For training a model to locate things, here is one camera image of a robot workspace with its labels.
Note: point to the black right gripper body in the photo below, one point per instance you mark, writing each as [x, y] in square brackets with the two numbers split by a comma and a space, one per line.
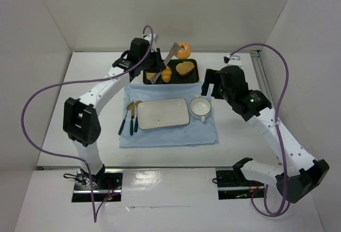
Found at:
[211, 82]

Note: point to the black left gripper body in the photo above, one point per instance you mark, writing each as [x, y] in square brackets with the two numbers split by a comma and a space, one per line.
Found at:
[155, 61]

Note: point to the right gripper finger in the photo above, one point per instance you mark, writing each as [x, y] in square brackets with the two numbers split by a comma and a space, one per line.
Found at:
[211, 77]
[217, 92]

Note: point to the sugared donut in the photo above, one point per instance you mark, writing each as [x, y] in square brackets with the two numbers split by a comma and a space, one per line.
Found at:
[184, 51]

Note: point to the silver metal tongs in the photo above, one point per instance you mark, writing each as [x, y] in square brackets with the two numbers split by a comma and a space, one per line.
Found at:
[174, 50]

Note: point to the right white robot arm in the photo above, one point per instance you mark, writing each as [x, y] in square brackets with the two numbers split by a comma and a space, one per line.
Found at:
[300, 171]

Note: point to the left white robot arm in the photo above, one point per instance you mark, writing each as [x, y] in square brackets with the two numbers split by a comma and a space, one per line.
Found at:
[81, 115]

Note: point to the bread slice right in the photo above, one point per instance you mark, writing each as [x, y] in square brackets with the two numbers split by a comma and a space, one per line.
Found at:
[184, 68]

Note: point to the bread slice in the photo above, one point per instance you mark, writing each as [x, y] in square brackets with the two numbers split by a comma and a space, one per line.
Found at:
[149, 75]
[184, 68]

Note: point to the bread slice left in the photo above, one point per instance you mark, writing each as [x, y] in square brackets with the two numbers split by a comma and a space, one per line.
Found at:
[149, 75]

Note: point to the black rectangular tray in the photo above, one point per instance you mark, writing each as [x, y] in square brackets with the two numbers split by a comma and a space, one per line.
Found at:
[176, 78]

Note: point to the croissant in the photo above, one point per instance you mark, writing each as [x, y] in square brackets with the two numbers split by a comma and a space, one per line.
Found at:
[166, 75]

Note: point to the light blue cloth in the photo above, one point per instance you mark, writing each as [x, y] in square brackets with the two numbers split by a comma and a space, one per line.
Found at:
[195, 133]

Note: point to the white rectangular plate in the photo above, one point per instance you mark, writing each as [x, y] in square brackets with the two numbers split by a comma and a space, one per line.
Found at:
[162, 113]

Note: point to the white bowl with handles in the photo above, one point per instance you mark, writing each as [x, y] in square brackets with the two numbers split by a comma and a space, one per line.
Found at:
[200, 108]

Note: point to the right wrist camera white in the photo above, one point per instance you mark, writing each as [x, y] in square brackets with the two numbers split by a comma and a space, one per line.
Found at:
[231, 60]

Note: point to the aluminium rail right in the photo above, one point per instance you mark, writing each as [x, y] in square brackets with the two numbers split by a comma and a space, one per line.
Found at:
[258, 148]

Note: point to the gold spoon green handle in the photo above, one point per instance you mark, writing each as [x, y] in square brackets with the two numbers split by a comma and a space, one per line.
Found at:
[136, 124]

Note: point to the gold fork green handle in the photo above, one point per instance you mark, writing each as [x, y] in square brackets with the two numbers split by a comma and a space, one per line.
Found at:
[129, 106]

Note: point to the gold knife green handle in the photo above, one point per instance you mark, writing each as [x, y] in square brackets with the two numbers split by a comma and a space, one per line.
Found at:
[131, 130]

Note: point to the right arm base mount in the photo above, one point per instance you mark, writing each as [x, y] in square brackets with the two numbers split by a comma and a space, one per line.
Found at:
[230, 187]

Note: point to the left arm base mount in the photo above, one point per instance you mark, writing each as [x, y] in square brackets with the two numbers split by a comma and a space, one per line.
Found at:
[109, 187]

